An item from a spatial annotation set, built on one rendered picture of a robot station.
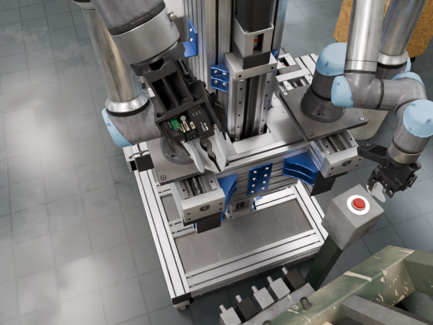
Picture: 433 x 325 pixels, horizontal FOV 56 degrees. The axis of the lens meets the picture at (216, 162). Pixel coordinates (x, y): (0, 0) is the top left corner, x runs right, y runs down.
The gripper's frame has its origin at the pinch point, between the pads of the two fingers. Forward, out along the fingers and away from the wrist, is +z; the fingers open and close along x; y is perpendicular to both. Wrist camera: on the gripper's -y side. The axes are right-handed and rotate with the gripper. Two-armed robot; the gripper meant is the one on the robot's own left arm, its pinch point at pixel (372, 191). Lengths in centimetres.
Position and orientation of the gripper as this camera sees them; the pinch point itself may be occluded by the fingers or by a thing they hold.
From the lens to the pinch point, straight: 127.0
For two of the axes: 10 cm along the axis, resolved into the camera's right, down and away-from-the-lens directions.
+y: 4.9, 6.9, -5.3
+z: 0.1, 6.0, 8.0
